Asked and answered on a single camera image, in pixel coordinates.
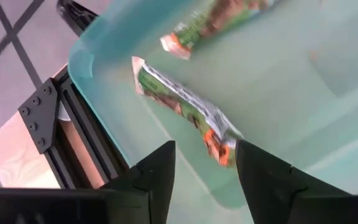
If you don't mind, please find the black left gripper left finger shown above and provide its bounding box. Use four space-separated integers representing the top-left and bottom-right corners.
103 140 177 224

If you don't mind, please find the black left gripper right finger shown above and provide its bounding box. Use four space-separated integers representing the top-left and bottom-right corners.
236 139 352 224

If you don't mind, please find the green orange granola bar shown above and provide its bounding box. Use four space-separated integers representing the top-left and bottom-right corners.
159 0 281 60
131 55 245 169

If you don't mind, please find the teal plastic tray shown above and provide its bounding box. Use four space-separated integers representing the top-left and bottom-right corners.
68 0 358 224

